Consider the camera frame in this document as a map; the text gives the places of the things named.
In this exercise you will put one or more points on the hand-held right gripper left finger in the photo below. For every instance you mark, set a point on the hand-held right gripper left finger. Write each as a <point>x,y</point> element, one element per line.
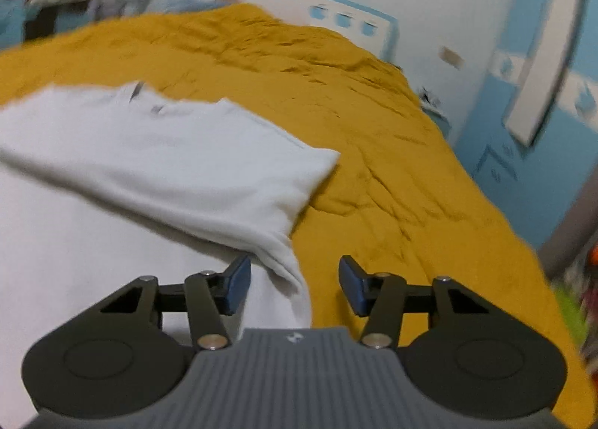
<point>239,281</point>

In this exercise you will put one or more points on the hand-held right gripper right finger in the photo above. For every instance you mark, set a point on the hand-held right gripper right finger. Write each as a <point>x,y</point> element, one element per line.
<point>352,284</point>

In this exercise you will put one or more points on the white printed t-shirt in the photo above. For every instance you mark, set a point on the white printed t-shirt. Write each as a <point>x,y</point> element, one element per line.
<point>163,167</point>

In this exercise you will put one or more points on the mustard yellow blanket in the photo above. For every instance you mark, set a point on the mustard yellow blanket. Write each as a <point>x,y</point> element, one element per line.
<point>373,130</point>

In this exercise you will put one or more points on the blue wardrobe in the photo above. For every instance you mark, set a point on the blue wardrobe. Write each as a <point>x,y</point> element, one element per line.
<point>514,167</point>

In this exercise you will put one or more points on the white blue-trimmed headboard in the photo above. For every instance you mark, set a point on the white blue-trimmed headboard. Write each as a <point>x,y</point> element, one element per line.
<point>280,3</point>

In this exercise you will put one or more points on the white long board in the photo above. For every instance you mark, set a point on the white long board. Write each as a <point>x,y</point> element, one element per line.
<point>546,59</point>

